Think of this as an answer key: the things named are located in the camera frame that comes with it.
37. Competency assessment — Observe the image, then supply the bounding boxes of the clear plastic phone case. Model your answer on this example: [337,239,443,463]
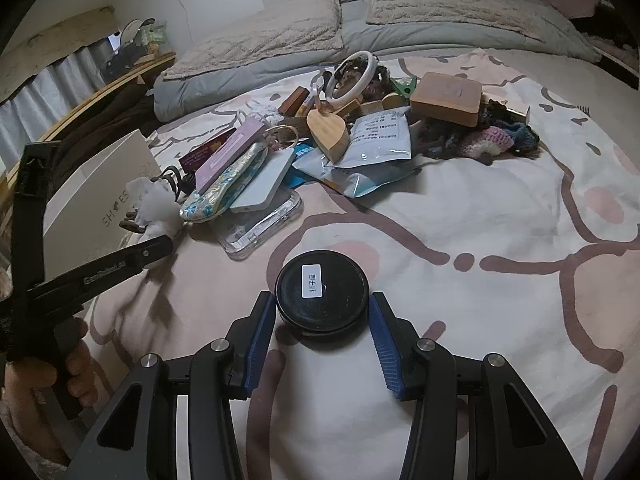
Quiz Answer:
[213,186,304,261]

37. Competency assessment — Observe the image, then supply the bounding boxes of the white printed packet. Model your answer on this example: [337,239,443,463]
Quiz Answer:
[333,107,412,169]

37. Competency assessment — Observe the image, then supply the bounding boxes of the white power bank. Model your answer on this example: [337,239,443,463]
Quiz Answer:
[230,148,295,214]

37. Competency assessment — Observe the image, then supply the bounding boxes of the right beige pillow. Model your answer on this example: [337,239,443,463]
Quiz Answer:
[362,0,542,40]

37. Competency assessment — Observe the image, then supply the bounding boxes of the red brown carton box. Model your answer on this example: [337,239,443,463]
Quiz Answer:
[178,128,235,174]

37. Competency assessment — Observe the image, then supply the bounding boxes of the left beige pillow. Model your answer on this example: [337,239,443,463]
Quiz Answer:
[164,0,343,80]

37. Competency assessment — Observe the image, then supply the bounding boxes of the black lid glass jar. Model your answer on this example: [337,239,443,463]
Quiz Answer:
[274,250,370,338]

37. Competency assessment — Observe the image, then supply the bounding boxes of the purple card booklet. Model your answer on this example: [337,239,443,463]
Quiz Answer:
[195,117,267,194]

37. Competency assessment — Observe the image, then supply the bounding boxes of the dark brown folded blanket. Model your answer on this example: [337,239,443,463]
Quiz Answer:
[52,81,160,190]

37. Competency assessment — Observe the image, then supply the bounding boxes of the person left hand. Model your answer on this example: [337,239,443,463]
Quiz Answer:
[2,318,98,465]

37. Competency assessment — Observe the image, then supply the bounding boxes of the wooden shelf unit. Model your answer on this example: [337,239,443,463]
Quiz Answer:
[1,48,176,203]

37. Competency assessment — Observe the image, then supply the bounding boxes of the white shoe box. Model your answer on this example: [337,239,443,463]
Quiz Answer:
[43,130,160,280]

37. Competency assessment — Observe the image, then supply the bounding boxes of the grey duvet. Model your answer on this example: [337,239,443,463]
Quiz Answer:
[153,0,600,122]

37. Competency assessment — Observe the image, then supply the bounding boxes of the brown leather wallet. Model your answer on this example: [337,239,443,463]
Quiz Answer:
[278,87,309,117]

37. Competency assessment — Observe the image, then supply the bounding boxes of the wooden heart block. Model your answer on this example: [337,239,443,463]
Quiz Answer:
[306,110,349,162]

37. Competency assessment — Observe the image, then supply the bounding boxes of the crocheted yarn pieces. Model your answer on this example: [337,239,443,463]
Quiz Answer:
[412,99,540,166]

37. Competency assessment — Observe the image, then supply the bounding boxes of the cartoon print blanket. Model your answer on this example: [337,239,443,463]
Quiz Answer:
[87,50,639,479]

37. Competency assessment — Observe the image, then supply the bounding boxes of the brown soap bar box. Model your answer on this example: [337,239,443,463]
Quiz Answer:
[409,72,482,127]

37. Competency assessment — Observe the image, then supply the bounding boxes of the floral fabric pouch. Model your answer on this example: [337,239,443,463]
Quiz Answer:
[179,141,269,223]

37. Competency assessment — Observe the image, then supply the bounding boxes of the grey curtain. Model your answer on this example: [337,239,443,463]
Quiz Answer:
[1,38,114,170]

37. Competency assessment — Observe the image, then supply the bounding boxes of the beige pillow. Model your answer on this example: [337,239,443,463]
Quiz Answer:
[164,0,343,80]
[362,0,542,40]

